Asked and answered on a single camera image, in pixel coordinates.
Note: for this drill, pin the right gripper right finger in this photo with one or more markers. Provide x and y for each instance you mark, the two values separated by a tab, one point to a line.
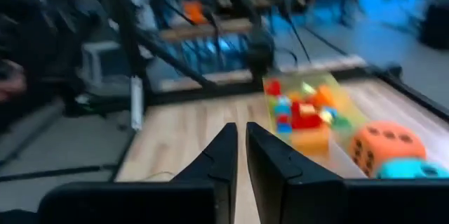
298	196

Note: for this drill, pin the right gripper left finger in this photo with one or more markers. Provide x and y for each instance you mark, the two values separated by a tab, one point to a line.
210	189

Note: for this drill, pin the light blue small brick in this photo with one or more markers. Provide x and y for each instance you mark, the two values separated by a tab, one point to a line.
282	106

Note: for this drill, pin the large orange toy block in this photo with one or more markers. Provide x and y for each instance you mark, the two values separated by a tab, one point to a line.
310	139

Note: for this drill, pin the light green small brick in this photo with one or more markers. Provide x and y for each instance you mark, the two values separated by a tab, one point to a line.
308	88

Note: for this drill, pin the blue toy block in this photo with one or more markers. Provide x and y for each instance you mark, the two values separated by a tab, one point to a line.
284	128

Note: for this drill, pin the large red toy block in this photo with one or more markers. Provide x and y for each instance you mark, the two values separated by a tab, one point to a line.
305	120

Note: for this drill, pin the orange toy brick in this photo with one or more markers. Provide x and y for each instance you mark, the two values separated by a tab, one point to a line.
324	95

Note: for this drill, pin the green toy block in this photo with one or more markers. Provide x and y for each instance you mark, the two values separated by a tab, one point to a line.
342	123

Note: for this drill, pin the orange foam die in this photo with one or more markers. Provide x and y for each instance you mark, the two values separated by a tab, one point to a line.
386	143

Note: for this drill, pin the teal foam die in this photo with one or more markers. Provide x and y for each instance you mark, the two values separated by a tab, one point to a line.
410	169

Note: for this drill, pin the background wooden table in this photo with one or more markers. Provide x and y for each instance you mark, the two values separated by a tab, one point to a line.
210	27

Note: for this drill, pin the yellow translucent bin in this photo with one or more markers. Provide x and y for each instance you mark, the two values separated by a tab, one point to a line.
350	104

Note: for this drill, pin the white tube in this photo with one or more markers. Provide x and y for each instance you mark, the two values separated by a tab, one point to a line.
137	101

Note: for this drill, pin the grey metal cart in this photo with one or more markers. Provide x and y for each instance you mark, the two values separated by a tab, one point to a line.
98	59

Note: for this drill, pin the person's hand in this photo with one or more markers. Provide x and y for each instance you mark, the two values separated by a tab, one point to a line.
12	81

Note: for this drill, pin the person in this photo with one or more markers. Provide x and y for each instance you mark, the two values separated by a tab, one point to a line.
35	41

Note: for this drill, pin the black table frame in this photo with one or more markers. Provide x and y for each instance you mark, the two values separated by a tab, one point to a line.
403	90

